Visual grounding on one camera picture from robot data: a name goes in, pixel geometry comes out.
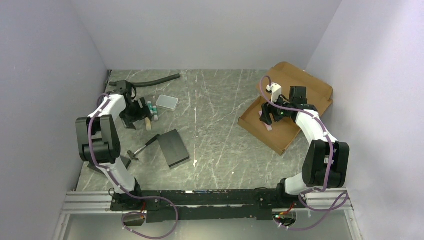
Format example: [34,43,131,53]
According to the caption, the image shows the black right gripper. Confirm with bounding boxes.
[259,93,292,126]

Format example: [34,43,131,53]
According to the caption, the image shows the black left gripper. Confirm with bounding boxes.
[120,97,152,130]

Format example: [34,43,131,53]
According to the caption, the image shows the yellow glue stick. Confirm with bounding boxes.
[144,117,152,131]

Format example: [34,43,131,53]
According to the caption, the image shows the green white glue stick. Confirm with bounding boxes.
[152,105,159,122]
[147,101,154,114]

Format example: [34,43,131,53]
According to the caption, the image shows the brown cardboard paper box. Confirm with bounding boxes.
[237,61,334,156]

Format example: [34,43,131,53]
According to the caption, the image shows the pink eraser bar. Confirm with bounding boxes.
[258,111,273,132]

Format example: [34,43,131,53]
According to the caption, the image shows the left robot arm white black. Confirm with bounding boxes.
[75,80,153,210]

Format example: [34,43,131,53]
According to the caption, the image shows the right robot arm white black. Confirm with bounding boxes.
[260,83,350,208]

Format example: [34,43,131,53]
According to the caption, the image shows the black flat box left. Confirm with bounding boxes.
[87,155,132,174]

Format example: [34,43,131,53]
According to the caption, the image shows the black rectangular box centre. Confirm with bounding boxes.
[157,129,190,169]

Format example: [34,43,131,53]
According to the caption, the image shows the black foam tube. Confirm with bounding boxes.
[130,73,181,88]

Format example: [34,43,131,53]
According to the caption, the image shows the small metal hammer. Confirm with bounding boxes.
[127,134,160,161]

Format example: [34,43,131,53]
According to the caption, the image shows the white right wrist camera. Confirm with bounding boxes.
[266,82,282,103]

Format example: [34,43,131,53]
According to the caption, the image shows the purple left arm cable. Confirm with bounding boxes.
[87,93,180,240]

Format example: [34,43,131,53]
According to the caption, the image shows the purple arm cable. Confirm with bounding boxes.
[258,76,350,232]
[87,93,180,240]

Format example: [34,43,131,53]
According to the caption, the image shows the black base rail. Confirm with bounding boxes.
[110,187,300,223]

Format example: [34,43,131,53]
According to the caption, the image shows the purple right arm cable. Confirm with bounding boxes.
[258,76,350,232]

